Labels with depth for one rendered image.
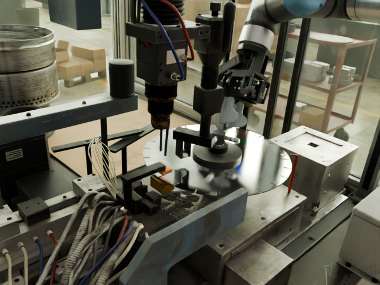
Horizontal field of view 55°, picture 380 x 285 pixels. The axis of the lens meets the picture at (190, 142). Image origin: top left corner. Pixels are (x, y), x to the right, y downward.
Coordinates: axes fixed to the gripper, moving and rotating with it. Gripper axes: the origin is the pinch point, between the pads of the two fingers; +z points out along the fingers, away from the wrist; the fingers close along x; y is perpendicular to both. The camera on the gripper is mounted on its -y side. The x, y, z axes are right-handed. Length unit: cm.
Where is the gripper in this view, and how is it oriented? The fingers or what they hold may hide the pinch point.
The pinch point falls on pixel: (219, 130)
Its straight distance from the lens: 84.1
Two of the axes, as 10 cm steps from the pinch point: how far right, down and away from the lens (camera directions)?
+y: 6.9, 1.9, -7.0
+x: 6.6, 2.5, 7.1
